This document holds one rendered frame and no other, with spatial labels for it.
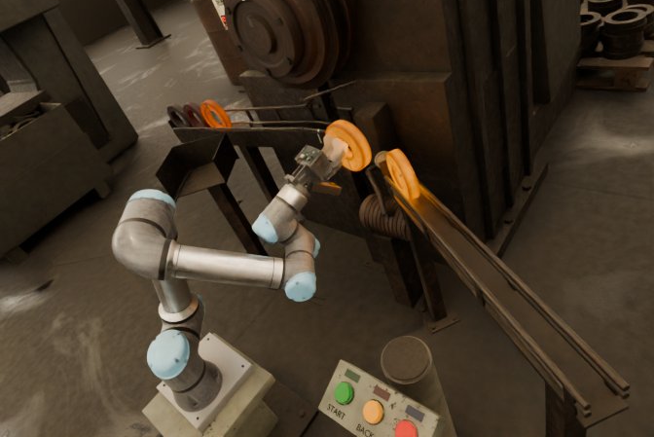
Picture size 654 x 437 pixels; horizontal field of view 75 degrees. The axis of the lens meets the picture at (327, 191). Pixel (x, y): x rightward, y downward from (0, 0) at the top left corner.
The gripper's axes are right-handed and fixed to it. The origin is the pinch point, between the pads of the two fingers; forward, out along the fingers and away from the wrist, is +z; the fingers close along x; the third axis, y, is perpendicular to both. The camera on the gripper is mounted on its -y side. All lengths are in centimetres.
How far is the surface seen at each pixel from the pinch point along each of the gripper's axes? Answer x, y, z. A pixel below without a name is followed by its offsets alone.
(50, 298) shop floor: 178, -54, -137
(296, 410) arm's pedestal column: 3, -65, -74
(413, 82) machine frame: -0.9, -5.6, 28.7
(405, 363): -40, -22, -38
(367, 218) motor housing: 4.7, -33.9, -7.9
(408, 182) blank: -17.4, -11.5, 0.1
